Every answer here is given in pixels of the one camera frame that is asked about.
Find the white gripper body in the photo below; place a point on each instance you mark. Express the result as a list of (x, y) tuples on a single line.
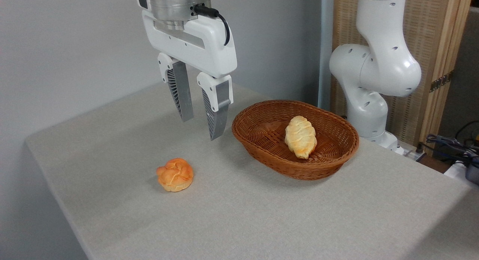
[(209, 46)]

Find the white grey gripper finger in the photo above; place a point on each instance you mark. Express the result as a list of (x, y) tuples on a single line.
[(219, 103), (181, 91)]

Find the pale long bread roll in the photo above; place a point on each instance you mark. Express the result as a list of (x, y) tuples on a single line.
[(300, 136)]

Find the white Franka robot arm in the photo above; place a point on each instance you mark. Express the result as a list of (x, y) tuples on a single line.
[(381, 65)]

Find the round orange bread bun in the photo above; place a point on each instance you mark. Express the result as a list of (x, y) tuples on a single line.
[(175, 176)]

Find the brown oval wicker basket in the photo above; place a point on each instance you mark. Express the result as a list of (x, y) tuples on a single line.
[(262, 136)]

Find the grey tablecloth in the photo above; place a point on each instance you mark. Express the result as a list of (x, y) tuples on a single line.
[(243, 215)]

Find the brass screen hinge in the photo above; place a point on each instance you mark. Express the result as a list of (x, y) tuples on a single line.
[(441, 81)]

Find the dark grey partition panel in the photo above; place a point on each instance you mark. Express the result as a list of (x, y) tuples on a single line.
[(462, 84)]

